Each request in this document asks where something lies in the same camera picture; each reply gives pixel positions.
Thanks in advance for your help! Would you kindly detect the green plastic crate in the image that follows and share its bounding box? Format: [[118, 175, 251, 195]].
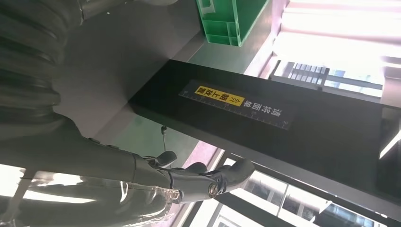
[[196, 0, 270, 48]]

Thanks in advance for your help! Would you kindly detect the thin black power cable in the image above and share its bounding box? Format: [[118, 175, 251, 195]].
[[160, 125, 168, 155]]

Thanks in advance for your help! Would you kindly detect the black inbound scanner machine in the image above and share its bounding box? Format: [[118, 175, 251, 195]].
[[53, 0, 401, 217]]

